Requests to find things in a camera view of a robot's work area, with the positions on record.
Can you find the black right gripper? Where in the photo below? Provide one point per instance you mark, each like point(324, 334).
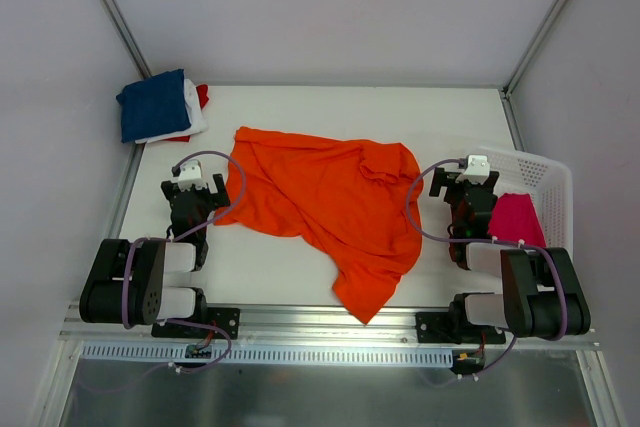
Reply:
point(465, 188)

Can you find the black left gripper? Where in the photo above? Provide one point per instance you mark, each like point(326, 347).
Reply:
point(193, 193)

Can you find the orange t shirt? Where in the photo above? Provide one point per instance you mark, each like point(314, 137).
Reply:
point(354, 200)

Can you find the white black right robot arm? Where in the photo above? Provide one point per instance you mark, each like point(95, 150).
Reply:
point(540, 295)

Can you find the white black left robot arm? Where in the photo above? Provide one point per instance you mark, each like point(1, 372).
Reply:
point(125, 283)

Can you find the magenta t shirt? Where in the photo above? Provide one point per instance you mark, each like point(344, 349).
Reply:
point(514, 218)

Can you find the folded white t shirt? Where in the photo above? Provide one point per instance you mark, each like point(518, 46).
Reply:
point(192, 107)

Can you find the white plastic basket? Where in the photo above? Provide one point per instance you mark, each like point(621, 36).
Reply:
point(549, 183)

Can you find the folded blue t shirt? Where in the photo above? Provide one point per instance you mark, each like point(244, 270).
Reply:
point(153, 107)

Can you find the folded red t shirt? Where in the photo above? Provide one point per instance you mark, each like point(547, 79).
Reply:
point(201, 94)

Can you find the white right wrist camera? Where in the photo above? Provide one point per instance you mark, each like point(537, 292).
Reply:
point(475, 169)

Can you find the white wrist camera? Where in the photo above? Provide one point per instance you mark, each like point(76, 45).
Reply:
point(189, 175)
point(475, 169)

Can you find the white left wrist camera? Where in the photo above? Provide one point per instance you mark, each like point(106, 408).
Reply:
point(189, 175)

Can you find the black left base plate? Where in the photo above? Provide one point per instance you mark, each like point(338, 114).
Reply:
point(227, 319)

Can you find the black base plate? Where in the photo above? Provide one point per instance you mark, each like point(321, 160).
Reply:
point(227, 319)
point(440, 328)

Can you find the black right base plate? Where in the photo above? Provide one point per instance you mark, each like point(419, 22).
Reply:
point(440, 328)

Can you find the aluminium mounting rail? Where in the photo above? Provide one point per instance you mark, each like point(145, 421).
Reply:
point(310, 325)

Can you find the white slotted cable duct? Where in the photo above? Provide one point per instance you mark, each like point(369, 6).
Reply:
point(270, 355)

